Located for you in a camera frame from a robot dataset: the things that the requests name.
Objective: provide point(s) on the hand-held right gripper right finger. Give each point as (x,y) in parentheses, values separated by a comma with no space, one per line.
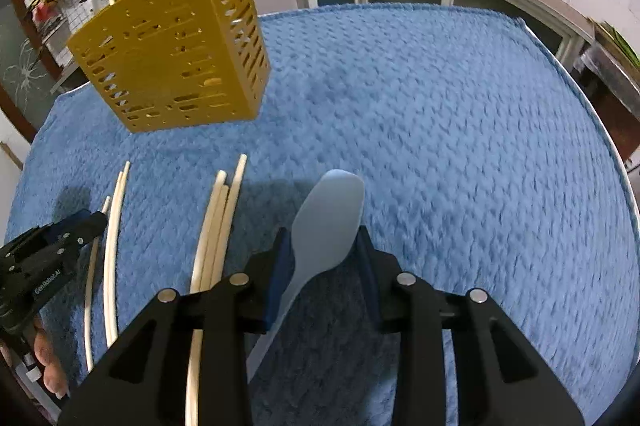
(369,291)

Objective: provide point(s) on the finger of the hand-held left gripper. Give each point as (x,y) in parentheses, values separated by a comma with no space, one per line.
(75,231)

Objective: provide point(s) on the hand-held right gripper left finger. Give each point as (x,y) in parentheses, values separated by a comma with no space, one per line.
(280,276)

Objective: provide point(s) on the light blue plastic spoon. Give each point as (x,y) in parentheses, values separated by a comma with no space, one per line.
(325,226)

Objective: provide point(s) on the yellow slotted utensil holder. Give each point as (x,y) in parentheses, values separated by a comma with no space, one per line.
(165,46)

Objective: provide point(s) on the person's left hand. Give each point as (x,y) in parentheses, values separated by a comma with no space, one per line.
(50,361)

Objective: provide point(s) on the blue textured towel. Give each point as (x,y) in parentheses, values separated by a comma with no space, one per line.
(425,131)

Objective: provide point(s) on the brown framed glass door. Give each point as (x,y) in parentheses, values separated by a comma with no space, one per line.
(17,56)

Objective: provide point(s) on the steel side table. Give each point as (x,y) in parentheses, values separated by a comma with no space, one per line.
(615,81)

